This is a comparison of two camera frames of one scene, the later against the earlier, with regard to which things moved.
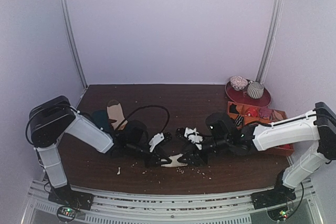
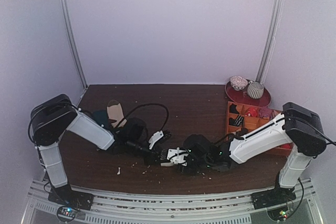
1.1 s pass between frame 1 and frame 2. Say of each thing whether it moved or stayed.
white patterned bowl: stayed
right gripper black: moved
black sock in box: stayed
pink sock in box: stayed
